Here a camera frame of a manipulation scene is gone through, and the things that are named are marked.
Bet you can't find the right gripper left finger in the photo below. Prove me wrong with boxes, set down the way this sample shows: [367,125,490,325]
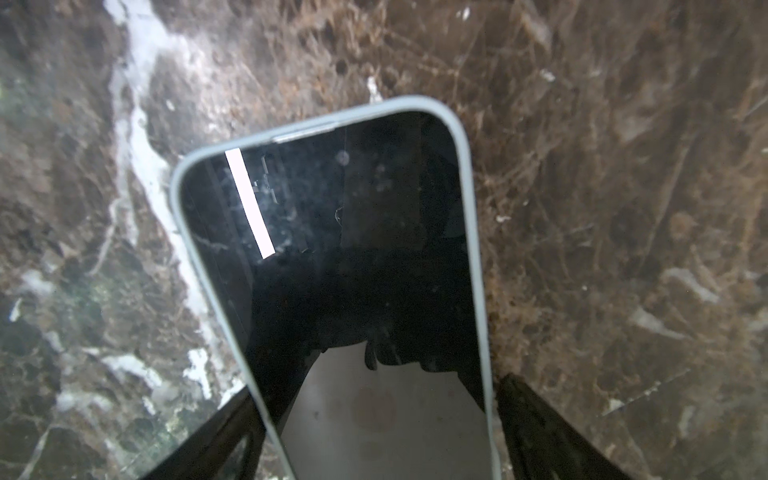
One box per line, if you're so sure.
[143,387,266,480]

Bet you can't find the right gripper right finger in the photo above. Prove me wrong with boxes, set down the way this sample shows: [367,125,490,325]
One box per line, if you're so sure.
[496,374,628,480]

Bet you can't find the light blue case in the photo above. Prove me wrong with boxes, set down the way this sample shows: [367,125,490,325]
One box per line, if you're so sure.
[169,94,503,480]

